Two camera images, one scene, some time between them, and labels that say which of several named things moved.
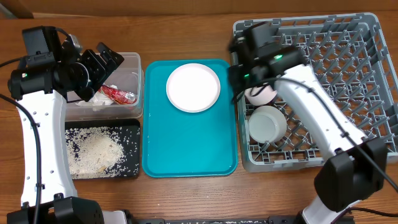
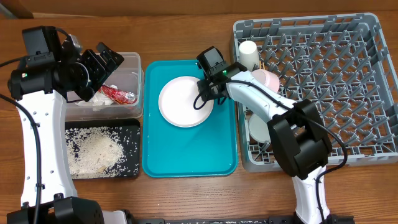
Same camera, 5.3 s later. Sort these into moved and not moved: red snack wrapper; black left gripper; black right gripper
Moved: black right gripper
Not moved: red snack wrapper; black left gripper
